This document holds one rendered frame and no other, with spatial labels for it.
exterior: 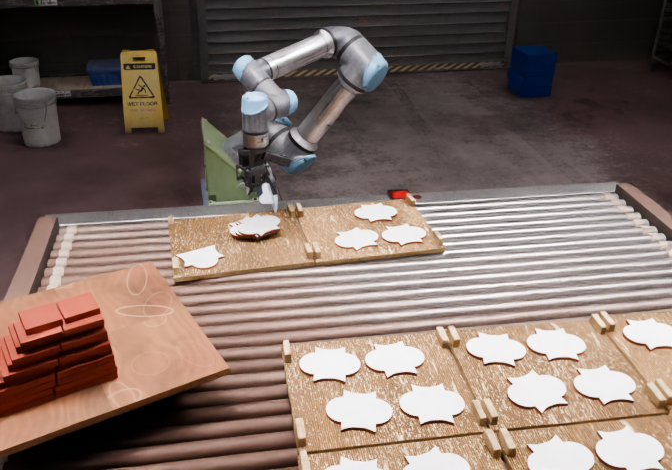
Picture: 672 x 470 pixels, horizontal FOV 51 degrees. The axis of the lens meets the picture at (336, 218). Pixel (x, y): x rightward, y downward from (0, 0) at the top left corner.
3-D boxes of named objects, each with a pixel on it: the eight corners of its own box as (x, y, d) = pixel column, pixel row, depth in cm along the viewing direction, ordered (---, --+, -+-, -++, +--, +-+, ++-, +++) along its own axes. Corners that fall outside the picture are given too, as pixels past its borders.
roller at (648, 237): (45, 285, 207) (42, 272, 204) (656, 241, 238) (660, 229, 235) (42, 296, 203) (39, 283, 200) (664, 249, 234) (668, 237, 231)
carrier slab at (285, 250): (168, 224, 232) (167, 220, 231) (291, 212, 241) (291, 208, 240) (174, 282, 202) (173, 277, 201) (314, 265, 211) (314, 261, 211)
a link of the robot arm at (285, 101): (280, 74, 214) (255, 82, 206) (304, 100, 212) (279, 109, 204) (270, 92, 219) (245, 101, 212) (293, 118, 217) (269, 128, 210)
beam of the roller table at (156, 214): (48, 229, 240) (45, 214, 238) (614, 195, 273) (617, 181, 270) (43, 242, 233) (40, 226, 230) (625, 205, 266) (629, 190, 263)
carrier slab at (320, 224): (294, 212, 241) (294, 208, 240) (408, 202, 250) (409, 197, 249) (316, 266, 211) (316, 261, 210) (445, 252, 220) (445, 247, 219)
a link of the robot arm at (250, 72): (346, 8, 237) (234, 53, 208) (368, 30, 234) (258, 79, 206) (334, 32, 246) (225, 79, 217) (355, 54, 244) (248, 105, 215)
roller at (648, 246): (42, 296, 202) (39, 282, 200) (665, 249, 233) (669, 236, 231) (39, 306, 198) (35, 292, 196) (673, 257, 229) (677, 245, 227)
